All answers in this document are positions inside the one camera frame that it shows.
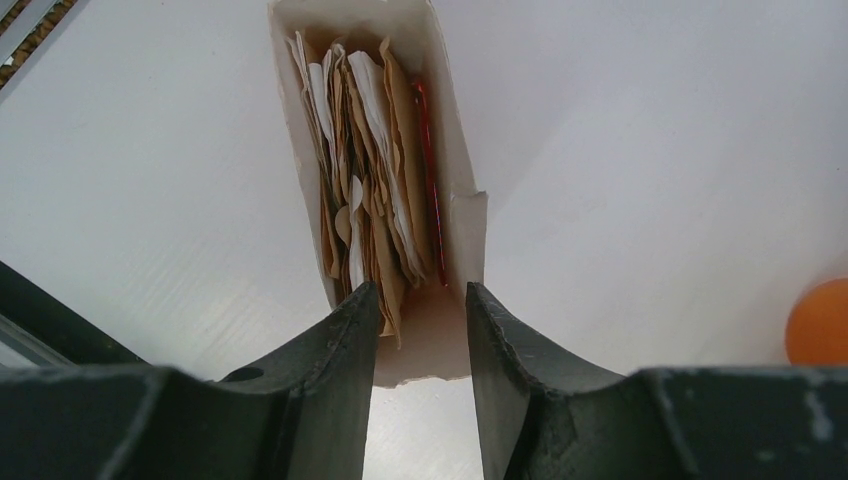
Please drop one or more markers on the aluminium frame rail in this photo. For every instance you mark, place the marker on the aluminium frame rail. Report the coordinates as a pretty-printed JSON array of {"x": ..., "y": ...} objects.
[{"x": 28, "y": 30}]

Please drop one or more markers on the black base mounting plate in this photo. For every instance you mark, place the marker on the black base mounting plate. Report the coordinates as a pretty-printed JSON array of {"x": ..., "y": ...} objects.
[{"x": 43, "y": 331}]

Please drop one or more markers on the brown paper filters stack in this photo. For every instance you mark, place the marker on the brown paper filters stack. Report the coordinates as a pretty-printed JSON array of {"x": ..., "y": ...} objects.
[{"x": 375, "y": 194}]

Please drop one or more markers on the orange glass carafe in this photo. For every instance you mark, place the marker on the orange glass carafe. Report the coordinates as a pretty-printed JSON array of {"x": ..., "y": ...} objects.
[{"x": 816, "y": 331}]

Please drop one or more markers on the orange coffee filter box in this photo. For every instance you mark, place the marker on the orange coffee filter box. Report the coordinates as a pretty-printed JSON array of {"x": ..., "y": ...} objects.
[{"x": 433, "y": 341}]

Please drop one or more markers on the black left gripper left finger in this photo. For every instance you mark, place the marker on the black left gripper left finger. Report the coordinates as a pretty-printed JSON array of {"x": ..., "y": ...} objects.
[{"x": 299, "y": 412}]

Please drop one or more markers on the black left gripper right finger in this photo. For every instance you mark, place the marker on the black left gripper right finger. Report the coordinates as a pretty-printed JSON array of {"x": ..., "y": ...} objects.
[{"x": 546, "y": 413}]

